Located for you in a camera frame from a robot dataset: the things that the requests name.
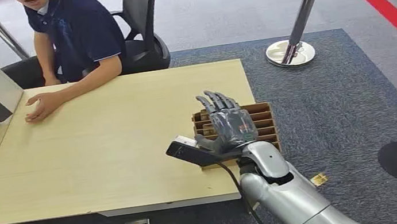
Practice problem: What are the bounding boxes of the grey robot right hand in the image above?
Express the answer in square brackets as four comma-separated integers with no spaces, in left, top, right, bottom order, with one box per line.
[188,84,262,157]

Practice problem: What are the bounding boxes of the person's left hand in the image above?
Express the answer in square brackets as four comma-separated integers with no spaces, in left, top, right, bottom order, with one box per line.
[21,89,70,125]

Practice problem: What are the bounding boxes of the brown wooden card rack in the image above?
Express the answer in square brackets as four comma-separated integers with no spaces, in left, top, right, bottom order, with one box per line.
[190,100,284,172]

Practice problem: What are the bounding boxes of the person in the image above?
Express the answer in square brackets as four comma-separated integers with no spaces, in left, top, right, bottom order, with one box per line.
[0,0,136,127]

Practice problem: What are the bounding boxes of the small yellow tape piece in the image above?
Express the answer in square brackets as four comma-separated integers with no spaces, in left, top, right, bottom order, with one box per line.
[309,172,330,188]

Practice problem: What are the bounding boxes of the dark blue-grey rug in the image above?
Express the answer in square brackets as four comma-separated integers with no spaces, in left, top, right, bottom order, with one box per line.
[0,21,397,224]

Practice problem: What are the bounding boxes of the chrome stanchion with round base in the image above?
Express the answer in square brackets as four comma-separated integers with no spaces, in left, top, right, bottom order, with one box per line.
[259,0,342,71]

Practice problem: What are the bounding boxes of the black office chair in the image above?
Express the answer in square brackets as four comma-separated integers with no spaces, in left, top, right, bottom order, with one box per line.
[109,0,173,76]

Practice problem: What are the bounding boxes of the pale and black wrist camera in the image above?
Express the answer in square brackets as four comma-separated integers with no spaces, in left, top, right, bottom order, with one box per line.
[163,128,244,172]

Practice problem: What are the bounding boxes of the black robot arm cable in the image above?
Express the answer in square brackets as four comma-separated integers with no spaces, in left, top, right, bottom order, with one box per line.
[214,155,276,224]

